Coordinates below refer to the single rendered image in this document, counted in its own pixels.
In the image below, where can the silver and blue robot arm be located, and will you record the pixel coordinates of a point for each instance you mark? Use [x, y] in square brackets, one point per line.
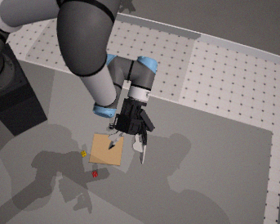
[83, 29]

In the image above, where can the tan flat mat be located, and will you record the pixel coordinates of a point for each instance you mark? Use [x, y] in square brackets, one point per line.
[100, 152]

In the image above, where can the red die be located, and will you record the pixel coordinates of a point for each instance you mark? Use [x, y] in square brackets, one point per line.
[94, 174]

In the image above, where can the yellow die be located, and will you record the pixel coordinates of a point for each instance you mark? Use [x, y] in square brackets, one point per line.
[83, 153]

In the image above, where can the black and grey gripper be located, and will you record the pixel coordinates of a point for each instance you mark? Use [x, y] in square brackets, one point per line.
[129, 122]

